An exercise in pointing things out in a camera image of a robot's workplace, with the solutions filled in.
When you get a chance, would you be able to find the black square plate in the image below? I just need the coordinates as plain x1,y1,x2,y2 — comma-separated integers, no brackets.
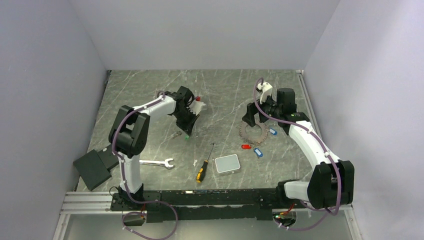
73,150,112,191
97,144,119,172

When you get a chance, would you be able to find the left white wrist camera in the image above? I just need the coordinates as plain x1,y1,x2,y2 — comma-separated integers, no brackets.
189,96,206,116

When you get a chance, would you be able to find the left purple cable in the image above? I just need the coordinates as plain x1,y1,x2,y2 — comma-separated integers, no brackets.
110,91,180,240

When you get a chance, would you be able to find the small detached silver key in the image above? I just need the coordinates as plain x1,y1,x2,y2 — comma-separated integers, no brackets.
171,131,183,139

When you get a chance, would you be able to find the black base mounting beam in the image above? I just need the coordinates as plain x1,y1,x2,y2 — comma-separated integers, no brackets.
110,187,303,223

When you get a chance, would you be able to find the black square plate rear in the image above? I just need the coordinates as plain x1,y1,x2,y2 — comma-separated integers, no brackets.
97,144,119,172

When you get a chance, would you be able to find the yellow black screwdriver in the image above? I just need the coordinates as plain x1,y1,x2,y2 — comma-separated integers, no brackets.
195,142,215,183

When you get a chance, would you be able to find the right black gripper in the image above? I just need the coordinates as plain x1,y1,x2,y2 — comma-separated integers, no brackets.
242,92,282,127

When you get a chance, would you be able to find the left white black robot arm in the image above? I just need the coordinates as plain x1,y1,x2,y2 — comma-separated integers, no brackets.
108,86,206,210

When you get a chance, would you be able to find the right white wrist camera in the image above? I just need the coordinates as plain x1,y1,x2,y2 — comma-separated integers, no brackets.
256,81,273,104

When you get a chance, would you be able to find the silver open-end wrench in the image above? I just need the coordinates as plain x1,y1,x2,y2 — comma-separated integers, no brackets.
139,158,175,169

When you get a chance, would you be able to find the black square plate front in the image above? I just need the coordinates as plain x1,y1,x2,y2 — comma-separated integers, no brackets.
73,150,112,191

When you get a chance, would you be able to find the grey rectangular tin box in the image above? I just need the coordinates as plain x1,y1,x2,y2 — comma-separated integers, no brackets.
214,154,241,174

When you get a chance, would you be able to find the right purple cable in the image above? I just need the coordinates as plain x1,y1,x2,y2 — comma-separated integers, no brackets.
253,77,342,232

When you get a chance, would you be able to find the aluminium extrusion rail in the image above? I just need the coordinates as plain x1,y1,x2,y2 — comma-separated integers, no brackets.
60,191,113,215

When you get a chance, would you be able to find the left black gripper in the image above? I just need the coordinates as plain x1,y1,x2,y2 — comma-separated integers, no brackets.
173,108,200,137

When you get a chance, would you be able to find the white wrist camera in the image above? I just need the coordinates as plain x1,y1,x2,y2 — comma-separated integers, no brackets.
256,81,273,104
189,96,206,116

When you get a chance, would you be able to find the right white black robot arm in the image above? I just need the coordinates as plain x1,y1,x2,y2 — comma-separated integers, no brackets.
242,82,355,213

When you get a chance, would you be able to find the purple cable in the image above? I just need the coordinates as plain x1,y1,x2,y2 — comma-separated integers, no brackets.
253,77,342,232
110,91,180,240

